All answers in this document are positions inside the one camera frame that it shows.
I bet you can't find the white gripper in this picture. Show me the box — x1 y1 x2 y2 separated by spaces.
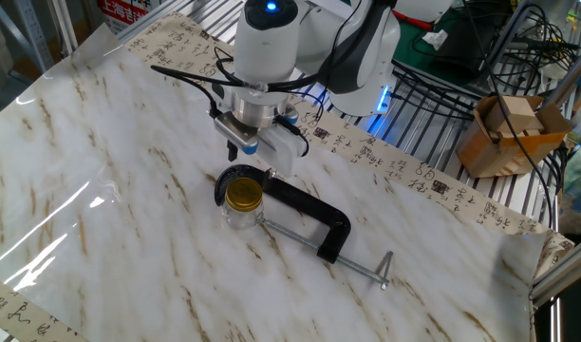
226 123 308 181

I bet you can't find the gold metal jar lid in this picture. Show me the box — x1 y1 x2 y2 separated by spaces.
224 177 265 214

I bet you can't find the black C-clamp with steel screw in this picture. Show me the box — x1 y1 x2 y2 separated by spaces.
213 163 395 291

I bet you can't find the glossy marble pattern sheet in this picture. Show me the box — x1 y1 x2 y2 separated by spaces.
0 23 548 342

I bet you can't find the beige calligraphy print cloth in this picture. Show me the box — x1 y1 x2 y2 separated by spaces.
0 11 576 342

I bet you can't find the green cutting mat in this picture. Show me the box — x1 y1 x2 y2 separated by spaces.
392 7 503 89

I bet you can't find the red and white printed box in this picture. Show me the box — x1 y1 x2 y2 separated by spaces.
96 0 152 34

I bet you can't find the crumpled white tissue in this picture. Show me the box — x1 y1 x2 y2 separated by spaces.
422 28 450 51

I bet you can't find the black electronic device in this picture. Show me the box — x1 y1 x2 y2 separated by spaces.
435 18 498 86

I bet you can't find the grey slotted steel rack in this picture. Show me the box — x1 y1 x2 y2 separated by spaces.
0 0 57 73

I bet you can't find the plain wooden block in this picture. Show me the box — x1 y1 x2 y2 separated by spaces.
483 96 539 134

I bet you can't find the open cardboard box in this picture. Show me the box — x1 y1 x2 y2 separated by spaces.
456 94 572 180

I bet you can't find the teal cloth bundle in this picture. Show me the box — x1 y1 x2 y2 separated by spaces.
558 142 581 235

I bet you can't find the red handled tool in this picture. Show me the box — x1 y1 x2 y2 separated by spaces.
392 9 437 32

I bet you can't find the aluminium frame post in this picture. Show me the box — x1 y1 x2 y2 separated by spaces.
47 0 81 56
541 47 581 109

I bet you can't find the long thin black cable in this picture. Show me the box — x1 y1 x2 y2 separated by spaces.
462 0 557 232

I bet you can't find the aluminium frame rail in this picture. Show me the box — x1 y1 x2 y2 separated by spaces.
530 239 581 309

